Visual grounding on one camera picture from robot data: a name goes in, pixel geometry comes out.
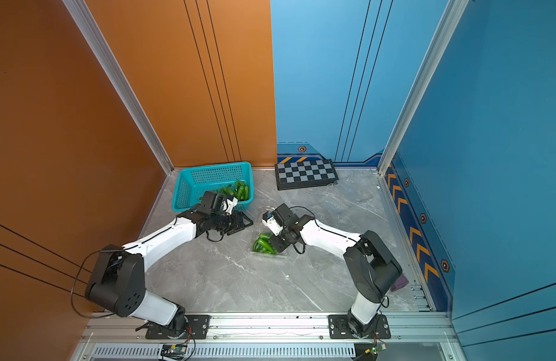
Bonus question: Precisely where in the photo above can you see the purple small block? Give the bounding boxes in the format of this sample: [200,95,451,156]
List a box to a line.
[391,274,409,292]

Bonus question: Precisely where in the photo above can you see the green circuit board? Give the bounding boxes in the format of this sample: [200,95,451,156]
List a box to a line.
[160,344,188,361]
[363,342,387,359]

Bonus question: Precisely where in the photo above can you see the clear clamshell container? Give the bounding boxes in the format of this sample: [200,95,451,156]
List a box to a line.
[251,230,291,257]

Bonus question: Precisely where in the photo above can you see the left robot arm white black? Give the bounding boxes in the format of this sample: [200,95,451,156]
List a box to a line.
[85,209,253,338]

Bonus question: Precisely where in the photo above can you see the right green circuit board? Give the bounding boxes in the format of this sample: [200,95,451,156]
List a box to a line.
[363,342,387,359]

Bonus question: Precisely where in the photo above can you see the green peppers bunch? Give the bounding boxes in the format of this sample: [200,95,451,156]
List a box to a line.
[217,180,250,202]
[252,233,277,255]

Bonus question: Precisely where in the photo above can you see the teal plastic basket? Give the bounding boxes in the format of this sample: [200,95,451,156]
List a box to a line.
[171,162,255,214]

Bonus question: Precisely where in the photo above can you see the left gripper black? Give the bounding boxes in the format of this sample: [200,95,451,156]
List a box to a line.
[210,210,255,235]

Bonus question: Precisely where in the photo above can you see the white vent grille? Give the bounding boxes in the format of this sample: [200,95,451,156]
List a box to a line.
[91,343,356,360]

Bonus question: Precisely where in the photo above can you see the aluminium front rail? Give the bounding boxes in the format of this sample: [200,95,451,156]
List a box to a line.
[79,311,458,344]

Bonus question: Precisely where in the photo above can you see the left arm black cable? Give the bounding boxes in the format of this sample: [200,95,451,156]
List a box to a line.
[70,250,116,319]

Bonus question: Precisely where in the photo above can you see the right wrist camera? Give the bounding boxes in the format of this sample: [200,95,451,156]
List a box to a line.
[262,204,299,236]

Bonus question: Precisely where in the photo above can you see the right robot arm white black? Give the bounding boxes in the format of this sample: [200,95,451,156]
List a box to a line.
[262,215,403,338]

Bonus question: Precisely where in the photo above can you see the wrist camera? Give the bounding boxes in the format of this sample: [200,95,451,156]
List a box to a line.
[262,204,299,236]
[197,191,239,216]

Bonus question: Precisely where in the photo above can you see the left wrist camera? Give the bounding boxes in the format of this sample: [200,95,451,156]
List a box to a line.
[197,191,239,216]

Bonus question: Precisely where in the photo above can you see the black white checkerboard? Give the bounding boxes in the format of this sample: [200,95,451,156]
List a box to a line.
[275,159,339,190]

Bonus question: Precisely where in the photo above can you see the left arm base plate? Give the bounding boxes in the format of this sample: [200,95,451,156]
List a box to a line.
[145,314,211,340]

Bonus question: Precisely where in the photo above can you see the left green circuit board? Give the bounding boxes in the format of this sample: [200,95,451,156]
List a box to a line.
[160,344,188,361]

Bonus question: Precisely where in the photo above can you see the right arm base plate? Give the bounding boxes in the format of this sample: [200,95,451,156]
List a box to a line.
[328,314,392,340]

